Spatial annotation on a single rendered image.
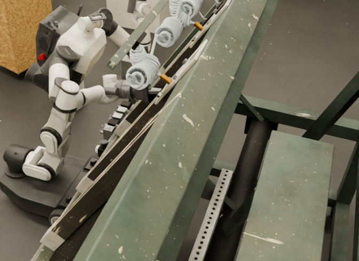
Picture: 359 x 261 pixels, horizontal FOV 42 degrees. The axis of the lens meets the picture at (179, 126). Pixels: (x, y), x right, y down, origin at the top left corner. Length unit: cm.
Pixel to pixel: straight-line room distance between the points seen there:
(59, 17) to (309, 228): 182
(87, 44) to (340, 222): 190
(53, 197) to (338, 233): 182
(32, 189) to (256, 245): 250
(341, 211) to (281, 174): 223
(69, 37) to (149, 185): 164
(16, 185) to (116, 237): 261
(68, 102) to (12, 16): 228
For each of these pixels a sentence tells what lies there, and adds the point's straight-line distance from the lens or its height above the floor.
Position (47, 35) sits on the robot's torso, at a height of 136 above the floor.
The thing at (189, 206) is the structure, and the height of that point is 167.
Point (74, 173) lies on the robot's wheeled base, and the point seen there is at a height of 17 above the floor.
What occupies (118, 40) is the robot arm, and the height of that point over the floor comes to 121.
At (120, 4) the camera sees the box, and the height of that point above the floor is 27.
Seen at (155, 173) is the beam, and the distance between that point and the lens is 84.
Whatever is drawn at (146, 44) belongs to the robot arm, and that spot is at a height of 118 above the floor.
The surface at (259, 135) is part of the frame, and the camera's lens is 281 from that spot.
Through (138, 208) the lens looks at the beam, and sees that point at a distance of 79.
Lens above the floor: 254
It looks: 40 degrees down
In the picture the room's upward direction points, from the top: 3 degrees clockwise
